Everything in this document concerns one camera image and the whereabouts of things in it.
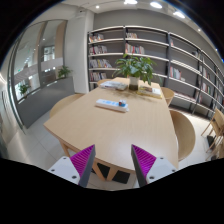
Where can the ceiling lights group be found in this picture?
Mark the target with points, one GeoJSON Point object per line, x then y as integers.
{"type": "Point", "coordinates": [156, 4]}

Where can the white grey book stack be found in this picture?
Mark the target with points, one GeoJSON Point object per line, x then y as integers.
{"type": "Point", "coordinates": [115, 85]}

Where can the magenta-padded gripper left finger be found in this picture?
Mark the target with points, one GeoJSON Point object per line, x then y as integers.
{"type": "Point", "coordinates": [68, 168]}

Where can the round-backed wooden chair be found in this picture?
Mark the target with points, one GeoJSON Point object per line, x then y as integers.
{"type": "Point", "coordinates": [183, 133]}
{"type": "Point", "coordinates": [168, 95]}

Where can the green potted plant white pot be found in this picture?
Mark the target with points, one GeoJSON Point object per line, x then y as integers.
{"type": "Point", "coordinates": [135, 68]}

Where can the dark-framed book shelf unit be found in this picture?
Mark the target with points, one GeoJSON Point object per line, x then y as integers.
{"type": "Point", "coordinates": [150, 43]}

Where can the light wooden slatted chair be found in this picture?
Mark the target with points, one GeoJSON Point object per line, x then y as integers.
{"type": "Point", "coordinates": [216, 125]}

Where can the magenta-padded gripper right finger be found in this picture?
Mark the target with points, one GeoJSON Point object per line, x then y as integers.
{"type": "Point", "coordinates": [156, 168]}

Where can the yellow green book stack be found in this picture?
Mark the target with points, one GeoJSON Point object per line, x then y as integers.
{"type": "Point", "coordinates": [150, 91]}

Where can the small green background plant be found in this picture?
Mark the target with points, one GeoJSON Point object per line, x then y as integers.
{"type": "Point", "coordinates": [64, 71]}
{"type": "Point", "coordinates": [24, 89]}

